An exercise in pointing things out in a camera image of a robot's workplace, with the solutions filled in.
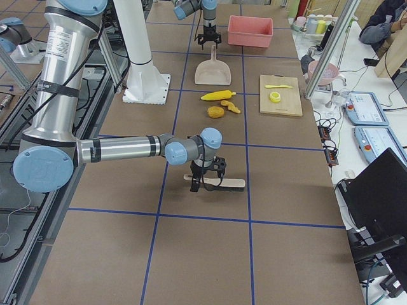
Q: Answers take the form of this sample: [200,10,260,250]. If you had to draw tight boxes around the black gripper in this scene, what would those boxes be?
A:
[190,156,226,193]
[195,25,221,50]

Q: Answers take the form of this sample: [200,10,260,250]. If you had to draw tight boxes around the beige hand brush black bristles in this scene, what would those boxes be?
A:
[183,174,245,191]

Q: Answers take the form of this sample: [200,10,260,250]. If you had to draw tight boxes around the beige plastic dustpan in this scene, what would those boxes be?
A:
[194,44,231,86]

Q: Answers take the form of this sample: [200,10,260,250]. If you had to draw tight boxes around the yellow toy corn cob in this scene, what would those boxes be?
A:
[200,90,237,101]

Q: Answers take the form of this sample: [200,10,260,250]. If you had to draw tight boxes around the tan toy ginger root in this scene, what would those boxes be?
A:
[220,100,242,114]

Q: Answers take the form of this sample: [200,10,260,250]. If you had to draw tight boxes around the brown toy potato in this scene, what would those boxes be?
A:
[207,106,224,119]

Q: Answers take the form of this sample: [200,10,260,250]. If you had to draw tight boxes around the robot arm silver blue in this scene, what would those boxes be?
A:
[172,0,222,49]
[13,1,226,193]

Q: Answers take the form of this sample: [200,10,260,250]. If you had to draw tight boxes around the pink plastic bin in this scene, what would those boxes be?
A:
[227,15,273,48]

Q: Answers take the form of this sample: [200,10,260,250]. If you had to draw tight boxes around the yellow plastic knife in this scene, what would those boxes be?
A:
[265,85,293,89]

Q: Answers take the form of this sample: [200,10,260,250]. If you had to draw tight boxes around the yellow toy lemon slice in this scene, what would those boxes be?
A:
[269,91,281,103]

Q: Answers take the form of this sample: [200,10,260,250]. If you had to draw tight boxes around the bamboo cutting board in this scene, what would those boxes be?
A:
[259,75,303,117]

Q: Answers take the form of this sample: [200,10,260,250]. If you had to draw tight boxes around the stack of coloured cups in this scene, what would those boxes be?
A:
[291,14,338,35]

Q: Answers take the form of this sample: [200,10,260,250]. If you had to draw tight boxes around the pink bowl with clear items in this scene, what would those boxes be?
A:
[307,60,339,86]

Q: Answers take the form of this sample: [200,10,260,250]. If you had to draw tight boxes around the blue teach pendant far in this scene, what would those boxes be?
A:
[345,91,389,126]

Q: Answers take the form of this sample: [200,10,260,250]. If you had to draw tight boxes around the blue teach pendant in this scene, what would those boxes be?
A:
[354,126,406,165]
[345,91,389,126]

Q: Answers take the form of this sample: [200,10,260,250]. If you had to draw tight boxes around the black laptop monitor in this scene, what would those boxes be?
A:
[339,148,406,269]

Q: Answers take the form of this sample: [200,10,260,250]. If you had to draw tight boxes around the blue teach pendant near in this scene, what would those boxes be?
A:
[354,126,406,165]

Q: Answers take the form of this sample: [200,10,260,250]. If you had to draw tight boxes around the seated person dark clothes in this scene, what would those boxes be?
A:
[359,0,406,55]

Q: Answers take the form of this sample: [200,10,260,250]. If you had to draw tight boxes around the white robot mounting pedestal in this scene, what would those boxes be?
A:
[114,0,170,105]

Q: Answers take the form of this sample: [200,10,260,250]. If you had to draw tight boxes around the aluminium frame post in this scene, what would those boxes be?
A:
[304,0,361,100]

